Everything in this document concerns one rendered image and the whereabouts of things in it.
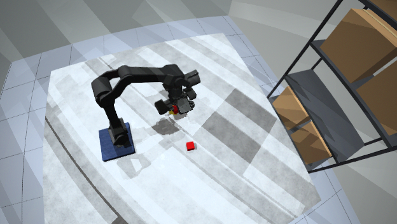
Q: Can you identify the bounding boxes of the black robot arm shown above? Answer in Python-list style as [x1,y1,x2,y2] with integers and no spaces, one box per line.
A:
[91,64,200,148]

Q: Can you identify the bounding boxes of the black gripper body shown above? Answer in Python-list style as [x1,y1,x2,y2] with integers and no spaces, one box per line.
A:
[154,87,197,115]

